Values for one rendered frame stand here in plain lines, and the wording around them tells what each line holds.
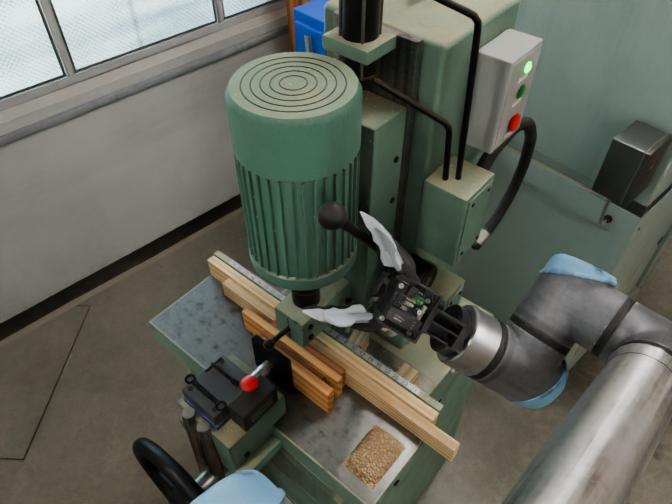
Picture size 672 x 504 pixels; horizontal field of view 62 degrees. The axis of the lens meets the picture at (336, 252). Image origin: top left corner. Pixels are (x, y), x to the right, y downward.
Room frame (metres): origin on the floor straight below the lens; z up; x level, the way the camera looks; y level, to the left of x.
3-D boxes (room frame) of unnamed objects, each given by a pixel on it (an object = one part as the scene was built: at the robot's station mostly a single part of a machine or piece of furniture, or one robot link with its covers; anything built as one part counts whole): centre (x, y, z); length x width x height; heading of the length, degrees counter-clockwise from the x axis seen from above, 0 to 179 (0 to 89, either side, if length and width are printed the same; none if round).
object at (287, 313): (0.66, 0.04, 1.03); 0.14 x 0.07 x 0.09; 140
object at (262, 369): (0.57, 0.14, 0.95); 0.09 x 0.07 x 0.09; 50
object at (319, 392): (0.58, 0.08, 0.93); 0.18 x 0.02 x 0.07; 50
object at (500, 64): (0.80, -0.26, 1.40); 0.10 x 0.06 x 0.16; 140
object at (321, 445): (0.57, 0.13, 0.87); 0.61 x 0.30 x 0.06; 50
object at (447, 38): (0.87, -0.13, 1.16); 0.22 x 0.22 x 0.72; 50
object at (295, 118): (0.65, 0.05, 1.35); 0.18 x 0.18 x 0.31
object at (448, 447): (0.62, 0.02, 0.92); 0.59 x 0.02 x 0.04; 50
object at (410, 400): (0.67, 0.05, 0.93); 0.60 x 0.02 x 0.05; 50
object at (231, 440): (0.51, 0.19, 0.92); 0.15 x 0.13 x 0.09; 50
